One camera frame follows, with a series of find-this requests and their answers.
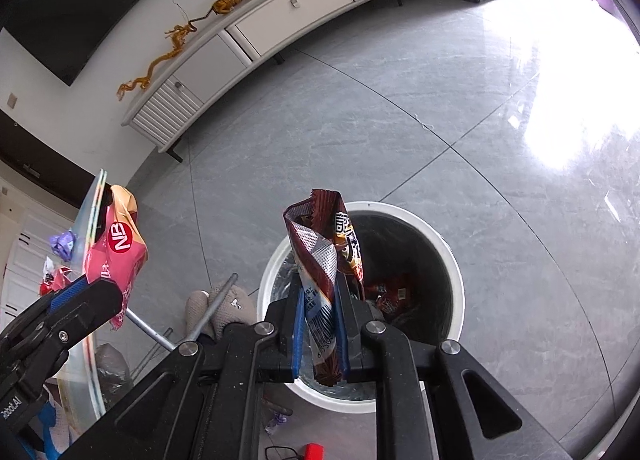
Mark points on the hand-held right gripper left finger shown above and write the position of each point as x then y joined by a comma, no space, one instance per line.
298,335

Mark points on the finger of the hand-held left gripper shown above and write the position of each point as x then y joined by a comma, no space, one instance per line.
67,294
90,307

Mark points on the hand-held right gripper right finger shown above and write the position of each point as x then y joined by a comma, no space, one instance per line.
341,335

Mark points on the orange pink snack packet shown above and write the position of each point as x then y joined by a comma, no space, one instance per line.
120,240

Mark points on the brown snack wrapper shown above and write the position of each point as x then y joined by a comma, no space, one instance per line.
320,260

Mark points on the white round trash bin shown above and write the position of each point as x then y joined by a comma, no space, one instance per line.
425,260

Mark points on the small red white packet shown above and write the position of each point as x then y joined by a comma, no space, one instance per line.
54,281

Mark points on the white panelled door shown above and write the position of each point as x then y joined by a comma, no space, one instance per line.
25,250

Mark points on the red snack wrapper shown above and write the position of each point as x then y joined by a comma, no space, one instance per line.
392,296

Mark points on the blue white cloth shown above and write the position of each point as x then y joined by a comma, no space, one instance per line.
50,432

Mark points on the beige plush slipper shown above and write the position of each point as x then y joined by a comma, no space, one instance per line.
231,301
197,310

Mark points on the landscape print folding table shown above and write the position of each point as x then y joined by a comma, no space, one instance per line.
92,220

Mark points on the small clear purple wrapper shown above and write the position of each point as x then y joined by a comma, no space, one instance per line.
277,421

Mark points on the small red box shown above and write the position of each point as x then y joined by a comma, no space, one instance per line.
314,451

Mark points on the golden dragon figurine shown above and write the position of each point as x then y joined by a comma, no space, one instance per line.
176,34

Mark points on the white television cabinet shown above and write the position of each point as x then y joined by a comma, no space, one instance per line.
280,14

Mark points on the beige wall switch panel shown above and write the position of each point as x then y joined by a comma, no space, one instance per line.
12,100

